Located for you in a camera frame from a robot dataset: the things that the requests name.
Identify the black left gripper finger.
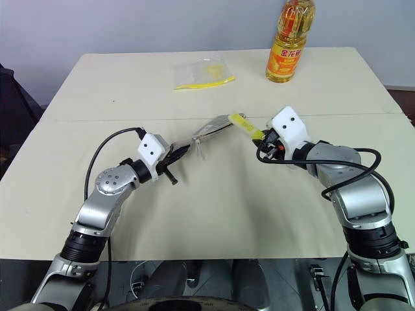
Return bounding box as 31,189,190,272
165,149,191,166
168,143,193,157

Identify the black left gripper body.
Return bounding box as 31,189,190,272
156,154,180,187

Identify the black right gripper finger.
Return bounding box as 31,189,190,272
252,128,270,145
255,142,272,160

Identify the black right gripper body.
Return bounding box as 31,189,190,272
259,128,287,161

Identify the yellow highlighter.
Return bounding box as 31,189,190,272
228,111,264,141

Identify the grey grid zip pouch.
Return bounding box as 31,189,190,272
171,113,248,160

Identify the clear yellow-seal zip bag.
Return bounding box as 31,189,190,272
172,54,237,91

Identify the yellow cooking oil bottle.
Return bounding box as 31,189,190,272
265,0,317,84

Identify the dark fabric object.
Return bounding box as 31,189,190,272
0,63,45,182

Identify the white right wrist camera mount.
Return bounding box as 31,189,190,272
266,105,313,163

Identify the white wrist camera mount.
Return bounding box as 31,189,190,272
266,105,313,163
137,132,170,182

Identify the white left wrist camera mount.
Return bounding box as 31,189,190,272
137,132,170,182

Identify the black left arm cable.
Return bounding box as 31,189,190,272
83,127,146,311

